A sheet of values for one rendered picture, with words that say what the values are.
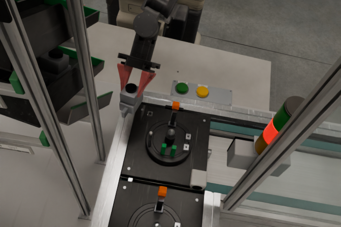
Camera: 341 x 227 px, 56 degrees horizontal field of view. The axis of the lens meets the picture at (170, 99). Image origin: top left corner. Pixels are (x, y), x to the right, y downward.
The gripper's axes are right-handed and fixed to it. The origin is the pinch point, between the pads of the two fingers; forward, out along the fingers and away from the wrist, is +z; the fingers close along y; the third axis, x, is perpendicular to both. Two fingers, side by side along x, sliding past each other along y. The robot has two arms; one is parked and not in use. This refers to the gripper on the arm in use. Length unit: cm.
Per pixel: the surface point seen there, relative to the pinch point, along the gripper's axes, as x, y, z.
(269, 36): 202, 34, -53
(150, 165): 5.8, 9.6, 19.4
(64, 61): -18.9, -9.6, -4.5
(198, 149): 13.6, 20.4, 12.2
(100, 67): -7.8, -6.7, -4.5
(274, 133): -21.2, 35.4, -3.7
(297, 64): 190, 61, -35
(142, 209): -3.7, 12.6, 27.7
